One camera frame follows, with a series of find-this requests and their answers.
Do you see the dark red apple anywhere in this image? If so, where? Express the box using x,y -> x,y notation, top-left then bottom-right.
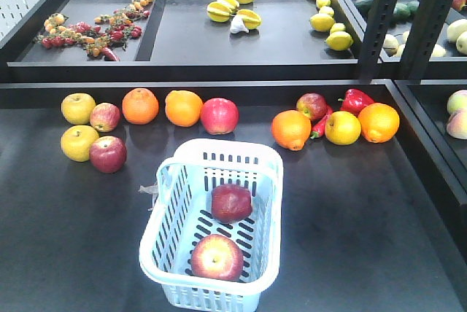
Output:
211,184 -> 252,224

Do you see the white tag on basket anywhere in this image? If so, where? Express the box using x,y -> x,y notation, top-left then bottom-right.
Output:
138,184 -> 158,196

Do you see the small pink striped apple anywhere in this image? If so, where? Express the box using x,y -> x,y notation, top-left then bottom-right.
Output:
90,102 -> 121,133

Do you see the red bell pepper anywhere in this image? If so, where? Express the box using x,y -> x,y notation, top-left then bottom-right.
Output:
338,88 -> 374,117

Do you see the peach back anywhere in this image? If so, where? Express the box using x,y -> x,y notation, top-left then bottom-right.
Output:
447,90 -> 467,114

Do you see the orange with navel left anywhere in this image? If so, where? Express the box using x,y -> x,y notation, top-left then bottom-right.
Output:
271,110 -> 312,151

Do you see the red apple beside yellow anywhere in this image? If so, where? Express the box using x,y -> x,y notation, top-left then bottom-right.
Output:
89,136 -> 127,173

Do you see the row of yellow lemons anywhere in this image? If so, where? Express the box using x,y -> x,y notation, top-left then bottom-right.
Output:
309,0 -> 353,52

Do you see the yellow green apple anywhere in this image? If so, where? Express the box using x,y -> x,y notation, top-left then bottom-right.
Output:
61,125 -> 99,162
61,93 -> 96,125

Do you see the yellow round fruit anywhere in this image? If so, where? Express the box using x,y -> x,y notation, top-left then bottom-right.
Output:
325,111 -> 361,146

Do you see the red yellow apple front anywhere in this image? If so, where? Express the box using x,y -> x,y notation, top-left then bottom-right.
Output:
190,234 -> 244,281

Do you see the peach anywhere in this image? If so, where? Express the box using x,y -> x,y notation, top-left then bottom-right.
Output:
447,90 -> 467,114
446,108 -> 467,140

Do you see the yellow starfruit right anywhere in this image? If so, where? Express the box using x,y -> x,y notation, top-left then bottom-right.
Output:
236,9 -> 262,30

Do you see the pink red apple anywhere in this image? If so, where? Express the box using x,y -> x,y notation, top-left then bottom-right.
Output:
200,98 -> 239,135

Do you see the black wooden produce stand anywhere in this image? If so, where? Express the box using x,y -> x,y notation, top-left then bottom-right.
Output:
1,0 -> 466,311

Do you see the plain orange fruit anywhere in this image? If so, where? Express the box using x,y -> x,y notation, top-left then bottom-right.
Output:
165,90 -> 204,128
122,87 -> 159,125

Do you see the light blue plastic basket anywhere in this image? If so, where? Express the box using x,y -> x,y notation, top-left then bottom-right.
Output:
139,139 -> 283,311

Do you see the cherry tomato vine pile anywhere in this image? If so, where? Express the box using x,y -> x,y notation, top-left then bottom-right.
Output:
33,0 -> 155,61

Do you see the orange with navel right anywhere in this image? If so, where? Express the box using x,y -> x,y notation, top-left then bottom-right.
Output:
358,103 -> 400,143

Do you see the pale yellow pear right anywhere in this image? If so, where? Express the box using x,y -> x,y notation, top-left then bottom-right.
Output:
446,18 -> 467,55

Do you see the yellow starfruit left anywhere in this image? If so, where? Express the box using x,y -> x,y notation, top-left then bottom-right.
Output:
207,1 -> 232,23

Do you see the peach front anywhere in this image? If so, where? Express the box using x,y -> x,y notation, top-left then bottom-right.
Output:
446,108 -> 467,140

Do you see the orange with navel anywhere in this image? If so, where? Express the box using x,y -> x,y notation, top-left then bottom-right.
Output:
358,103 -> 400,143
271,110 -> 312,151

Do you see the red green apple back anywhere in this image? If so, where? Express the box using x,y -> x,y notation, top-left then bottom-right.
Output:
296,93 -> 328,121

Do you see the small red chili pepper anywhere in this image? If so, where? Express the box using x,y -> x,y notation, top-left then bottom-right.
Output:
310,106 -> 333,139

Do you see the white garlic bulb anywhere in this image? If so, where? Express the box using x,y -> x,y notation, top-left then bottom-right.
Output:
230,15 -> 250,34

